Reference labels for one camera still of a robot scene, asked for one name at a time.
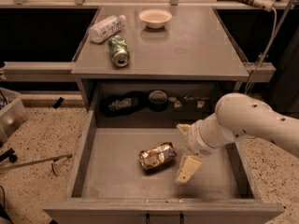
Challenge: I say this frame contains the grey open top drawer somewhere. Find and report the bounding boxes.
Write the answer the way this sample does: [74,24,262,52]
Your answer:
[42,109,285,224]

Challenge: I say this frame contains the black drawer handle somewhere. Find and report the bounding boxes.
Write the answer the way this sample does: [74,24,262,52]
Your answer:
[146,214,185,224]

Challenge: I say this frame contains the clear plastic storage bin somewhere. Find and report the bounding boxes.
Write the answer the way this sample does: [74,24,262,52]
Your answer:
[0,88,28,144]

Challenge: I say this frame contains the black tape roll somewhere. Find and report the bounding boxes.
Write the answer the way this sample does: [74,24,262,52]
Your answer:
[149,90,168,112]

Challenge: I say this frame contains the white cable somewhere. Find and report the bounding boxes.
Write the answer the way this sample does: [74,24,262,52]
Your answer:
[244,0,299,95]

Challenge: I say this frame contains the white ceramic bowl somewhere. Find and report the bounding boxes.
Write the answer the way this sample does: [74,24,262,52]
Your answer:
[139,9,172,29]

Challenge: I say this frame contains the green soda can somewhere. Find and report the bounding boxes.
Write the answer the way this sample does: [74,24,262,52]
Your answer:
[108,35,130,67]

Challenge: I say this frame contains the long metal rod tool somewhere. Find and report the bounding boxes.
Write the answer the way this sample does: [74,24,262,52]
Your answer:
[0,153,73,176]

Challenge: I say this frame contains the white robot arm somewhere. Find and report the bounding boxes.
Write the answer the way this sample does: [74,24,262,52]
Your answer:
[176,93,299,184]

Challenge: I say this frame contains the orange soda can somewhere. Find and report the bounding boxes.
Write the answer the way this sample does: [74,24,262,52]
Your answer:
[139,142,177,170]

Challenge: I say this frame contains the clear plastic water bottle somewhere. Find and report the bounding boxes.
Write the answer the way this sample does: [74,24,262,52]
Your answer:
[89,15,126,44]

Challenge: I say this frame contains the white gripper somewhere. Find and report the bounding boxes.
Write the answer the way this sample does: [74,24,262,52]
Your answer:
[175,119,216,185]

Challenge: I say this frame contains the small black floor block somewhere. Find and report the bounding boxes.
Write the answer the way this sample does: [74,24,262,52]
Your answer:
[53,97,64,109]

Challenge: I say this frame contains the grey counter cabinet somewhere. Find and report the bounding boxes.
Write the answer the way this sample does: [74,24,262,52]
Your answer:
[72,4,249,128]

